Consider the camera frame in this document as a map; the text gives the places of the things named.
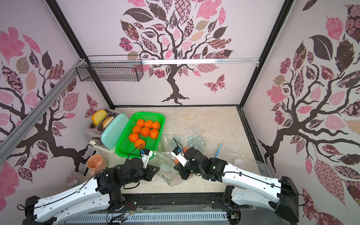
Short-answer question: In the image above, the green zip bag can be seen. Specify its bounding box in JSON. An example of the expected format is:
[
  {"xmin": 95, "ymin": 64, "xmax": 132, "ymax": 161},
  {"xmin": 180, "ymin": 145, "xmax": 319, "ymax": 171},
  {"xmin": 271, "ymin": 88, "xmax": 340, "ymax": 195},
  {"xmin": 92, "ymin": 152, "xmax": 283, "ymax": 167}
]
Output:
[
  {"xmin": 154, "ymin": 152, "xmax": 184, "ymax": 187},
  {"xmin": 160, "ymin": 127, "xmax": 206, "ymax": 154}
]

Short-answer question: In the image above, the aluminium rail wall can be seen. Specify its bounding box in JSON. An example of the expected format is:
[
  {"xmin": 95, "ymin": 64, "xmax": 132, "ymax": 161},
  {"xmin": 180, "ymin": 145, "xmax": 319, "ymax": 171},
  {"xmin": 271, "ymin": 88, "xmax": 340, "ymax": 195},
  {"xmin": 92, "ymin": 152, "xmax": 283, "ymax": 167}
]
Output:
[
  {"xmin": 131, "ymin": 58, "xmax": 260, "ymax": 65},
  {"xmin": 1, "ymin": 59, "xmax": 85, "ymax": 163}
]

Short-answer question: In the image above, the green plastic basket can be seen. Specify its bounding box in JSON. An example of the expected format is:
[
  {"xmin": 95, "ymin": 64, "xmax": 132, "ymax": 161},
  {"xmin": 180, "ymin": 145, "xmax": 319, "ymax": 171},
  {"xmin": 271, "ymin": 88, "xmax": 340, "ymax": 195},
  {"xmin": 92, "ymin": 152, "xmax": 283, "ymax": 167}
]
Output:
[{"xmin": 115, "ymin": 112, "xmax": 166, "ymax": 158}]

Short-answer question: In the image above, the aluminium rail left wall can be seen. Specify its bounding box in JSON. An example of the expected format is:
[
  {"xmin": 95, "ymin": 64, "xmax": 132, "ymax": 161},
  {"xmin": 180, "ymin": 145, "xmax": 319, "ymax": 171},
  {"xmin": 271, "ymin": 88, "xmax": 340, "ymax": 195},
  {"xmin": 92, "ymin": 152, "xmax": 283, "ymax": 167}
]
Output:
[{"xmin": 1, "ymin": 59, "xmax": 85, "ymax": 163}]

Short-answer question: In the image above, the yellow bread slice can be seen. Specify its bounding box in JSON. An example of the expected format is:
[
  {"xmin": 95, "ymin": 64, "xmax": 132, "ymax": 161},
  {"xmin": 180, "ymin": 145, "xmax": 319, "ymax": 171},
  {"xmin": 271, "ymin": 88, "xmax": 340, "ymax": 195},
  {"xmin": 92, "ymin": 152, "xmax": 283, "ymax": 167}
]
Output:
[{"xmin": 91, "ymin": 110, "xmax": 108, "ymax": 126}]

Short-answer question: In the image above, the glass jar with lid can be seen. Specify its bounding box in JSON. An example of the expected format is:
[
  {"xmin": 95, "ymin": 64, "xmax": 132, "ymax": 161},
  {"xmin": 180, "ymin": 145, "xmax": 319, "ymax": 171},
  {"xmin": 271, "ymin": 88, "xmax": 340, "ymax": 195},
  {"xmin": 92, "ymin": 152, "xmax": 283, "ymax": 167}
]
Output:
[{"xmin": 66, "ymin": 172, "xmax": 85, "ymax": 187}]

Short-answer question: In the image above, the blue zip clear bag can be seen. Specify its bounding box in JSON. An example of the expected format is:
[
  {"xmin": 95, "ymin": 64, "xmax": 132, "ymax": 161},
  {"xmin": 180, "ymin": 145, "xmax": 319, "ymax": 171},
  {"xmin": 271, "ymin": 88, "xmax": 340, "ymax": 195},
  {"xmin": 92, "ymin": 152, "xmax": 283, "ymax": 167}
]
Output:
[{"xmin": 215, "ymin": 144, "xmax": 271, "ymax": 177}]

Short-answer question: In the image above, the pink ceramic mug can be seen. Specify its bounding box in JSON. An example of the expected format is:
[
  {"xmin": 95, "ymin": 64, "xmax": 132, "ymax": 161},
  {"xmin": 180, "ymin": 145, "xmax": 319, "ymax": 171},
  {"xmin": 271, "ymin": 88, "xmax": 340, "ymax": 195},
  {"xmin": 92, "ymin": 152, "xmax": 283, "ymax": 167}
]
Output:
[{"xmin": 86, "ymin": 154, "xmax": 108, "ymax": 175}]

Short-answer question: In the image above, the orange toast slice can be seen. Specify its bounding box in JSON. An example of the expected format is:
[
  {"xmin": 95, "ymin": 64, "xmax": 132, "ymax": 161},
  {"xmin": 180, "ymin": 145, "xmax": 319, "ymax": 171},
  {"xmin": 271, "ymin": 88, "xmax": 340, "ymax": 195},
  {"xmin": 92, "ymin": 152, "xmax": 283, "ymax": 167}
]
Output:
[{"xmin": 102, "ymin": 116, "xmax": 114, "ymax": 129}]

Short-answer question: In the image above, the orange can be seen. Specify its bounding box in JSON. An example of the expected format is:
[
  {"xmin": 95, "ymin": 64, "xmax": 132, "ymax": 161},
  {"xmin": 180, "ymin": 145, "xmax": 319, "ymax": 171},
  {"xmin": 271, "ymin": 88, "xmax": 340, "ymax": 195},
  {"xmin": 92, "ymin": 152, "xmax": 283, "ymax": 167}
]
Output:
[
  {"xmin": 140, "ymin": 127, "xmax": 151, "ymax": 137},
  {"xmin": 151, "ymin": 121, "xmax": 161, "ymax": 130},
  {"xmin": 149, "ymin": 129, "xmax": 159, "ymax": 139},
  {"xmin": 136, "ymin": 119, "xmax": 145, "ymax": 128},
  {"xmin": 144, "ymin": 120, "xmax": 153, "ymax": 129},
  {"xmin": 128, "ymin": 133, "xmax": 140, "ymax": 143},
  {"xmin": 132, "ymin": 125, "xmax": 142, "ymax": 134},
  {"xmin": 134, "ymin": 139, "xmax": 146, "ymax": 150}
]

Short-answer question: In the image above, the aluminium rail back wall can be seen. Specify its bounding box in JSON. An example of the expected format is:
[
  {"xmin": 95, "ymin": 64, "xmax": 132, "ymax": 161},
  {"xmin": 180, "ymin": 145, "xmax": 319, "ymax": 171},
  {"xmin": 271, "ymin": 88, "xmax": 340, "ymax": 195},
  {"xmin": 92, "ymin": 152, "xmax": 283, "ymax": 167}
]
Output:
[{"xmin": 131, "ymin": 58, "xmax": 260, "ymax": 65}]

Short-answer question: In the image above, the mint green toaster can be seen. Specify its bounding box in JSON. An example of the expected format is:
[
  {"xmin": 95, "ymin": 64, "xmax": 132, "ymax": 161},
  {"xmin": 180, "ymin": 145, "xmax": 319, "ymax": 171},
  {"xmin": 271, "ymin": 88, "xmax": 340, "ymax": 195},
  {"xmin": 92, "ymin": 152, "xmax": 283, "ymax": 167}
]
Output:
[{"xmin": 84, "ymin": 109, "xmax": 129, "ymax": 154}]

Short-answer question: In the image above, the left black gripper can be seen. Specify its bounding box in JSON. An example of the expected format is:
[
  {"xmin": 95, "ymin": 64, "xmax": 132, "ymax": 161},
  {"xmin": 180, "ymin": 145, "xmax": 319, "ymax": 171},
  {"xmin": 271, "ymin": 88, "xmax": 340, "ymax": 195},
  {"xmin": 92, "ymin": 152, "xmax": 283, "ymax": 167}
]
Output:
[{"xmin": 121, "ymin": 164, "xmax": 159, "ymax": 186}]

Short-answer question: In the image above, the white slotted cable duct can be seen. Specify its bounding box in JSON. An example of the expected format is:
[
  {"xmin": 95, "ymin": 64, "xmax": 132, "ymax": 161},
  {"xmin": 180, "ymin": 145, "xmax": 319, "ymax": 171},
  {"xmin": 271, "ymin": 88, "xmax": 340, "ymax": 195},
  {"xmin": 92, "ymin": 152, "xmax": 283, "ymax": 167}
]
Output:
[{"xmin": 64, "ymin": 211, "xmax": 228, "ymax": 225}]

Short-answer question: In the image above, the black wire wall basket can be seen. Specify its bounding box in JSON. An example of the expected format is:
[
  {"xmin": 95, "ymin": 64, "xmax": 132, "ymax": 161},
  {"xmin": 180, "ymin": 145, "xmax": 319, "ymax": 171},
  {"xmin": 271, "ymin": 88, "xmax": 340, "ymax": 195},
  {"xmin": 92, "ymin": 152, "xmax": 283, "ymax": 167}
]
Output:
[{"xmin": 76, "ymin": 53, "xmax": 145, "ymax": 82}]

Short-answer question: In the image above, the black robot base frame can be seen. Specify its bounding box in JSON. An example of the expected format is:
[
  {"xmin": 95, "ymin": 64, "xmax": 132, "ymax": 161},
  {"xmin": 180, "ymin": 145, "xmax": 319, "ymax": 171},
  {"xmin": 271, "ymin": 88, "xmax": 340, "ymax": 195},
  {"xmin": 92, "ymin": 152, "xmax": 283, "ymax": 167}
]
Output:
[{"xmin": 53, "ymin": 191, "xmax": 297, "ymax": 225}]

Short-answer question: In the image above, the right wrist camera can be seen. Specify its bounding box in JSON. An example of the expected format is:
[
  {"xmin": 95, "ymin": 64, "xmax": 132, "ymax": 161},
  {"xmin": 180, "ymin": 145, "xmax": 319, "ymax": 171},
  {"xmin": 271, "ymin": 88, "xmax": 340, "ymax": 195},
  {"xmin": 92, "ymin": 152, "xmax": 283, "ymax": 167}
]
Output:
[{"xmin": 171, "ymin": 147, "xmax": 189, "ymax": 167}]

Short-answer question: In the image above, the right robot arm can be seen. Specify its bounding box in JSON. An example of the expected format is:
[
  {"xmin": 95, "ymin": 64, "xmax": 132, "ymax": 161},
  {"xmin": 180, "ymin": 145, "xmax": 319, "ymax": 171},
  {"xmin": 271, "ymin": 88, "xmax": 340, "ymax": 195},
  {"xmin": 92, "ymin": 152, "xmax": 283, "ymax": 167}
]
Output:
[{"xmin": 171, "ymin": 147, "xmax": 300, "ymax": 223}]

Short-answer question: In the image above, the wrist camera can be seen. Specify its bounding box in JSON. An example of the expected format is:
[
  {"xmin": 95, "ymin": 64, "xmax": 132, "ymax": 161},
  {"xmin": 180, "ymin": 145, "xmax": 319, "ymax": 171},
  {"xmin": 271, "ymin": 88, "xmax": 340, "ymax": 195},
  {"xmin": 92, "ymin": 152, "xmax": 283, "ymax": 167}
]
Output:
[
  {"xmin": 140, "ymin": 149, "xmax": 153, "ymax": 169},
  {"xmin": 171, "ymin": 147, "xmax": 189, "ymax": 167}
]

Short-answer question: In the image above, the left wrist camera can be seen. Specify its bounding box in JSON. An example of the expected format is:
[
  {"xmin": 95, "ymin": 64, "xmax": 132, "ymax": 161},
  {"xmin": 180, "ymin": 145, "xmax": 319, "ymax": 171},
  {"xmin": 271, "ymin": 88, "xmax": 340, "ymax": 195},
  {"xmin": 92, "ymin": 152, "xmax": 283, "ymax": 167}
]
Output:
[{"xmin": 140, "ymin": 149, "xmax": 153, "ymax": 169}]

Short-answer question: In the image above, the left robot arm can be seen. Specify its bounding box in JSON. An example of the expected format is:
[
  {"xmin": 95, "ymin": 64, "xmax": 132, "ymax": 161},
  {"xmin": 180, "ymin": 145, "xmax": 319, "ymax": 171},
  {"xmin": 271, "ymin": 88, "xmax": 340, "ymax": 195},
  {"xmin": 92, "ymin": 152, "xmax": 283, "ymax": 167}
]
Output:
[{"xmin": 17, "ymin": 157, "xmax": 159, "ymax": 225}]

